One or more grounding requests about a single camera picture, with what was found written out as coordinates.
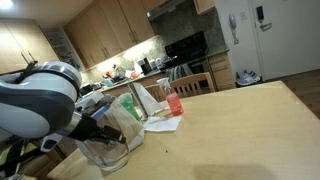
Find black countertop appliance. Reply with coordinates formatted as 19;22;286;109
141;58;153;75

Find wooden base cabinet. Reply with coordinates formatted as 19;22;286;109
208;49;236;92

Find green clear plastic packet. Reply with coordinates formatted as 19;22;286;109
118;92;143;123

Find grey wall phone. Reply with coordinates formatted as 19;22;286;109
228;13;240;45

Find clear glass countertop jar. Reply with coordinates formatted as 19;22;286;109
113;64;126;79

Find silver door handle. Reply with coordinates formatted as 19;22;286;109
259;22;273;33

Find teal countertop dish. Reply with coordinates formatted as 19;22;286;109
104;77;116;88

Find black kitchen stove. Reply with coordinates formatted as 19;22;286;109
159;30;212;84

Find beige canvas tote bag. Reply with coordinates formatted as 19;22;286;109
74;90;147;169

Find white countertop container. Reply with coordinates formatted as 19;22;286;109
149;58;164;69

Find white blue sneaker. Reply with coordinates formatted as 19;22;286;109
235;71;254;87
248;69;262;83

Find open kitchen shelf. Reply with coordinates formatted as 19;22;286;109
44;28;84;73

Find black tripod stand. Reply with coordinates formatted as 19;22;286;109
0;136;51;178

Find spray bottle with pink liquid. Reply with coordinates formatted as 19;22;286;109
157;77;185;117

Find white paper sheet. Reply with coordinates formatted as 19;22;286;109
143;114;183;134

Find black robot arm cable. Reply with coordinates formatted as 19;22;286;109
13;59;39;84

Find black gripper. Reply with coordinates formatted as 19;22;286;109
67;114;128;145

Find white microwave oven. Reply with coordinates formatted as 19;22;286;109
79;83;96;98

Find white door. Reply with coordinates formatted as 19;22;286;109
248;0;320;81

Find steel range hood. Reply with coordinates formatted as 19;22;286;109
146;0;194;23

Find wooden chair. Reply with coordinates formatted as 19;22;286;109
144;83;168;103
169;71;216;98

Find light wooden wall cabinet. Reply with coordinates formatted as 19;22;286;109
193;0;216;15

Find black door lock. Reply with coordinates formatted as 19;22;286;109
255;5;265;22

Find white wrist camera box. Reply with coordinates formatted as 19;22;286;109
39;132;68;154

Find light wooden cabinets above fridge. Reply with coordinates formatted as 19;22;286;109
0;19;61;75

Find yellow green cloth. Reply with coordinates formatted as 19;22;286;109
0;141;38;168

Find light wooden wall cabinets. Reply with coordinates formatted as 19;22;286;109
63;0;158;69

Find silver metal pole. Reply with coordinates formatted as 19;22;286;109
128;82;149;119

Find striped dish towel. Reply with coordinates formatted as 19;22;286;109
166;63;194;83

